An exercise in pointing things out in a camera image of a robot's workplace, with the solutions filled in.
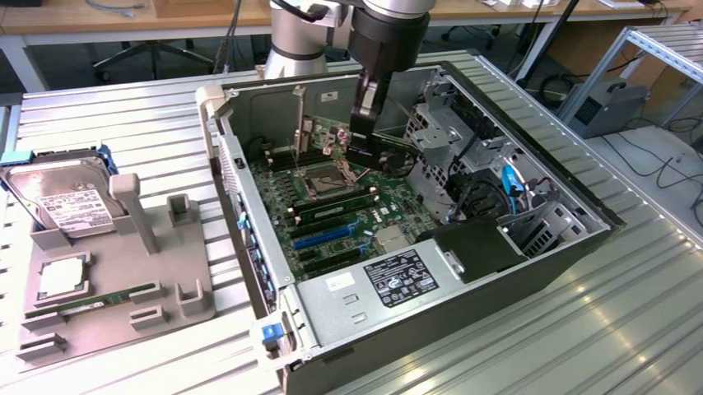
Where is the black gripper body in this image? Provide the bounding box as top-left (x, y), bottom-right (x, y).
top-left (347, 7), bottom-right (433, 75)

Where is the black graphics card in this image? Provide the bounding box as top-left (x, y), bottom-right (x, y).
top-left (289, 84), bottom-right (419, 180)

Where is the metal socket cover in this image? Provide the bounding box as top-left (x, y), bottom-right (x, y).
top-left (335, 156), bottom-right (367, 183)

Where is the metal drive cage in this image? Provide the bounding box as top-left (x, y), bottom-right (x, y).
top-left (403, 67), bottom-right (523, 225)

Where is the CPU socket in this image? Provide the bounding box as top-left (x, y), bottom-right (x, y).
top-left (299, 162), bottom-right (357, 198)

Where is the green motherboard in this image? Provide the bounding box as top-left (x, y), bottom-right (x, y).
top-left (240, 135), bottom-right (440, 285)

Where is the green RAM stick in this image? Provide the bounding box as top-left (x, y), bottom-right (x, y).
top-left (299, 201), bottom-right (369, 223)
top-left (24, 287), bottom-right (155, 320)

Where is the black stand leg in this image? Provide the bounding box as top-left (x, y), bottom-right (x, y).
top-left (513, 0), bottom-right (581, 83)

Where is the silver chipset heatsink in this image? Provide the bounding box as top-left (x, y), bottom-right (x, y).
top-left (372, 229), bottom-right (411, 252)

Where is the blue expansion slot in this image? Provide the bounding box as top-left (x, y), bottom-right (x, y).
top-left (292, 228), bottom-right (357, 251)

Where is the black plastic shroud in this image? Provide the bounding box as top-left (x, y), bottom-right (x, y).
top-left (413, 216), bottom-right (532, 285)

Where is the black office chair base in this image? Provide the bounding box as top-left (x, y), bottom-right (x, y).
top-left (91, 39), bottom-right (215, 81)

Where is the perforated metal disk bay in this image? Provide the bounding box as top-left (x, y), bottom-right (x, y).
top-left (496, 199), bottom-right (611, 259)

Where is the grey equipment box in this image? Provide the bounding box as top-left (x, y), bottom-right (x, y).
top-left (559, 77), bottom-right (650, 139)

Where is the grey power supply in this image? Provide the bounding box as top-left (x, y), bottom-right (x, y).
top-left (293, 240), bottom-right (468, 351)

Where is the hard drive with blue caddy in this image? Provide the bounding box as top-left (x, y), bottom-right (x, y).
top-left (0, 139), bottom-right (120, 194)

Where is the open black PC case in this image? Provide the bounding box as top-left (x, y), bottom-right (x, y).
top-left (195, 59), bottom-right (627, 395)

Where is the silver hard disk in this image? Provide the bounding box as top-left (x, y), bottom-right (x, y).
top-left (3, 150), bottom-right (125, 239)

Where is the grey parts rack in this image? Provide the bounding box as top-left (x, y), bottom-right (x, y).
top-left (13, 172), bottom-right (219, 374)

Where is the silver CPU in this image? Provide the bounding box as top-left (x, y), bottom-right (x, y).
top-left (36, 258), bottom-right (89, 300)

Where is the wooden desk white frame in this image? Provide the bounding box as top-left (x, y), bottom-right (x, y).
top-left (427, 0), bottom-right (694, 81)
top-left (0, 0), bottom-right (276, 94)

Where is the black wire bundle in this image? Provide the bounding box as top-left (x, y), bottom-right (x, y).
top-left (444, 135), bottom-right (515, 219)

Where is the thin hanging robot cable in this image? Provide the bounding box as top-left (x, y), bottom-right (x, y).
top-left (215, 0), bottom-right (244, 74)

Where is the blue SATA wire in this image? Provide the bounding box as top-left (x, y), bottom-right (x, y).
top-left (499, 164), bottom-right (523, 217)

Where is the light blue network cable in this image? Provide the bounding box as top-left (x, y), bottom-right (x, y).
top-left (84, 0), bottom-right (147, 18)

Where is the aluminium profile frame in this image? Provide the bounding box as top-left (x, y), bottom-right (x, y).
top-left (569, 22), bottom-right (703, 137)

